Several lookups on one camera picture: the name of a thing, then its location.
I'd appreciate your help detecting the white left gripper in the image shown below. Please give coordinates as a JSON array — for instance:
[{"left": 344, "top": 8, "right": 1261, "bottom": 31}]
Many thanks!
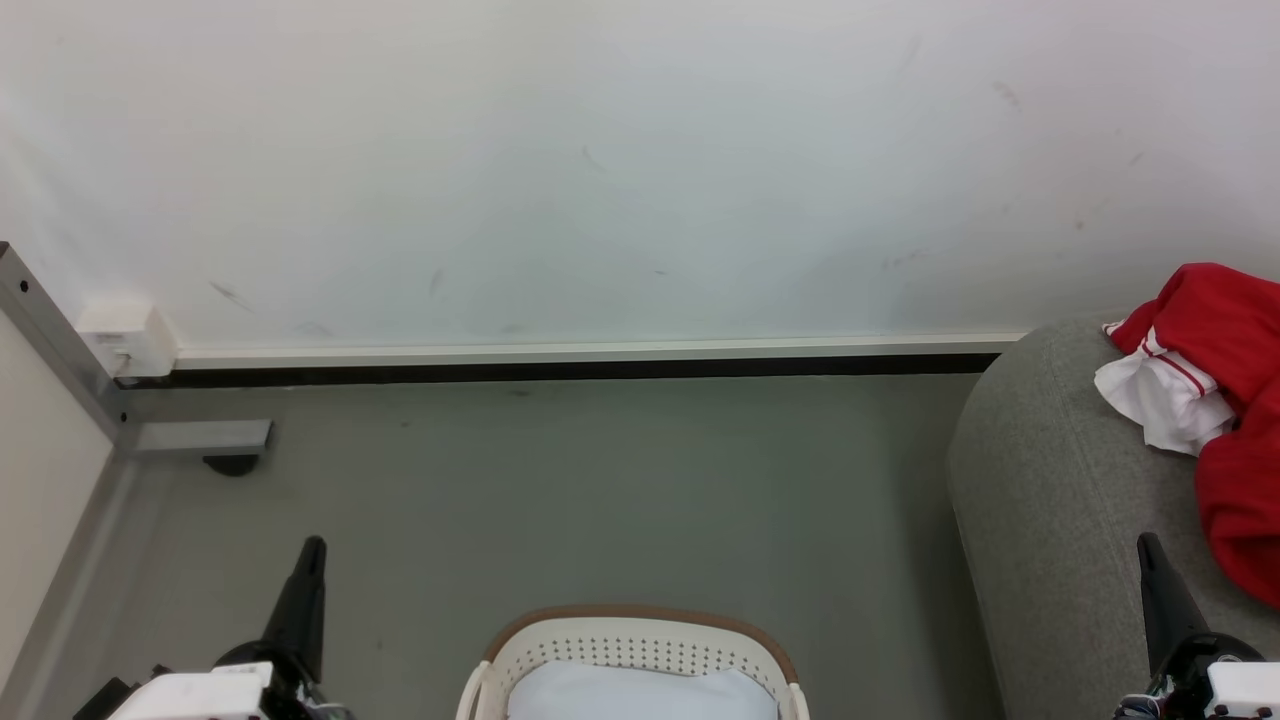
[{"left": 72, "top": 536, "right": 353, "bottom": 720}]

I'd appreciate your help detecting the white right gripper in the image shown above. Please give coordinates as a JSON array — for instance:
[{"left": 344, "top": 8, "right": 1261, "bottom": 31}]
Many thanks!
[{"left": 1112, "top": 532, "right": 1280, "bottom": 720}]

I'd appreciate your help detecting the red and white garment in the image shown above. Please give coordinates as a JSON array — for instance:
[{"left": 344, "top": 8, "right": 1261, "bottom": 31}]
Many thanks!
[{"left": 1093, "top": 262, "right": 1280, "bottom": 613}]

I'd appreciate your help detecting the white laundry basket brown rim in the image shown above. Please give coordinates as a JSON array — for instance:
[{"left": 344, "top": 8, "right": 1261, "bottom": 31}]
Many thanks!
[{"left": 455, "top": 604, "right": 813, "bottom": 720}]

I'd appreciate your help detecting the grey fabric sofa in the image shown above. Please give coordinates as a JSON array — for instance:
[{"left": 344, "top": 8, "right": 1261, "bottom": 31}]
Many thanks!
[{"left": 944, "top": 314, "right": 1280, "bottom": 720}]

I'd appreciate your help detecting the beige panel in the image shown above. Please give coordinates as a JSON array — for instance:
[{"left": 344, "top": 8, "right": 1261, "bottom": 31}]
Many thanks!
[{"left": 0, "top": 310, "right": 115, "bottom": 666}]

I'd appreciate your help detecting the light blue cloth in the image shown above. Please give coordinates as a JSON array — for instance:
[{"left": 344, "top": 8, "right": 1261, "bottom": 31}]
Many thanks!
[{"left": 504, "top": 659, "right": 783, "bottom": 720}]

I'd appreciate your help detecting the black skirting strip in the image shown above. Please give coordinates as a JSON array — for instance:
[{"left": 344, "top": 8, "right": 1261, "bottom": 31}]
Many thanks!
[{"left": 114, "top": 352, "right": 1003, "bottom": 391}]

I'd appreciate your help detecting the grey frame foot bar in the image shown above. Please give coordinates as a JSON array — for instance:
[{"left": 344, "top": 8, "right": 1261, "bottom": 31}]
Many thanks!
[{"left": 132, "top": 419, "right": 274, "bottom": 459}]

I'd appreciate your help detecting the white wall junction box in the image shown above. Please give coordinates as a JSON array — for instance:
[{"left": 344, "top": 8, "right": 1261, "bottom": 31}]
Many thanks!
[{"left": 76, "top": 302, "right": 180, "bottom": 380}]

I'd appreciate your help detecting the grey metal frame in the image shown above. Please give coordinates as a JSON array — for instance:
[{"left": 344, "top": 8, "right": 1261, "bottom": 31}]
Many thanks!
[{"left": 0, "top": 241, "right": 141, "bottom": 720}]

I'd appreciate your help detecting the white wall cable duct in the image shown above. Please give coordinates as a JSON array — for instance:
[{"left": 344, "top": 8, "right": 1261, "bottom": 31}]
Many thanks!
[{"left": 174, "top": 332, "right": 1029, "bottom": 372}]

